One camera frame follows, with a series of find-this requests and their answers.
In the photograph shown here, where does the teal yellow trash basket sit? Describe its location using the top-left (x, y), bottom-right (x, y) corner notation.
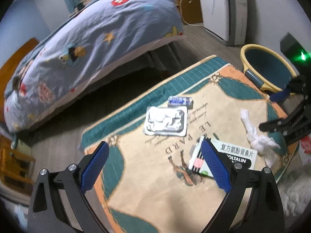
top-left (240, 44), bottom-right (297, 93)

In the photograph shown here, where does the white crumpled tissue right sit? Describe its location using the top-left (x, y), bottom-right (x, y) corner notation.
top-left (240, 109), bottom-right (280, 168)

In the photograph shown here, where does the blue white printed box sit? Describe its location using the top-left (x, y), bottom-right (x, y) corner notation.
top-left (298, 134), bottom-right (311, 165)

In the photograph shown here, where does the white green medicine box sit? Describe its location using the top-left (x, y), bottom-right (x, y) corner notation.
top-left (188, 135), bottom-right (258, 178)

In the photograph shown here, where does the small wooden shelf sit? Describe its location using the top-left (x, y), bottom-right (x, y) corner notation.
top-left (1, 135), bottom-right (36, 196)

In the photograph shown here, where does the green beige patterned rug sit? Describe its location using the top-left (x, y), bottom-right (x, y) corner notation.
top-left (81, 55), bottom-right (286, 232)

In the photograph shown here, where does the small blue white packet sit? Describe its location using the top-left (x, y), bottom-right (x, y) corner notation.
top-left (168, 96), bottom-right (193, 110)

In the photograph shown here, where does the silver blister pack tray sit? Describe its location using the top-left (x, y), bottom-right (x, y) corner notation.
top-left (143, 106), bottom-right (188, 137)

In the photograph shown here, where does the white air purifier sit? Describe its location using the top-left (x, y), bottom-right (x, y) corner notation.
top-left (200, 0), bottom-right (247, 46)

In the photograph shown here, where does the wooden bedside cabinet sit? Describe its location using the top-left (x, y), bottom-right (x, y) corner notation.
top-left (176, 0), bottom-right (203, 25)

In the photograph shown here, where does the wooden bed headboard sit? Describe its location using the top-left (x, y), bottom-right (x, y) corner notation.
top-left (0, 38), bottom-right (39, 123)

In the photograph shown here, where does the bed with grey skirt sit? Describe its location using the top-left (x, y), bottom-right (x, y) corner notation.
top-left (3, 0), bottom-right (188, 136)

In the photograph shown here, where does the blue cartoon print duvet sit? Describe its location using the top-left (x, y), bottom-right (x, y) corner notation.
top-left (3, 0), bottom-right (185, 134)

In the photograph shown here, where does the white power cable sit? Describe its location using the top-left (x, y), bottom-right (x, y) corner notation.
top-left (178, 0), bottom-right (204, 28)

